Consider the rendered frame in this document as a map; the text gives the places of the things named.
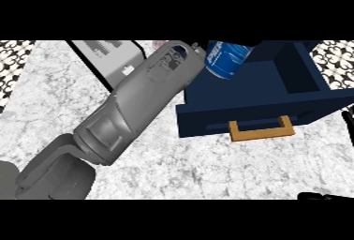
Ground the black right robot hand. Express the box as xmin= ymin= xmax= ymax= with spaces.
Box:
xmin=297 ymin=104 xmax=354 ymax=201

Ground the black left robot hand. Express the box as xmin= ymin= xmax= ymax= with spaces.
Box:
xmin=220 ymin=39 xmax=266 ymax=49

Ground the blue can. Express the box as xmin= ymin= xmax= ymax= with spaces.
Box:
xmin=204 ymin=40 xmax=256 ymax=81

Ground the navy blue drawer box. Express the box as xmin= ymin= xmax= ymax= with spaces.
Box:
xmin=184 ymin=39 xmax=354 ymax=109

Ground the navy blue drawer front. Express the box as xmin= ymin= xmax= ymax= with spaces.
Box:
xmin=175 ymin=88 xmax=354 ymax=139

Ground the pale grey appliance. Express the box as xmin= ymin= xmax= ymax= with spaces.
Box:
xmin=67 ymin=39 xmax=148 ymax=93

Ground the wooden drawer handle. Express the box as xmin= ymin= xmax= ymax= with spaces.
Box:
xmin=229 ymin=114 xmax=299 ymax=143

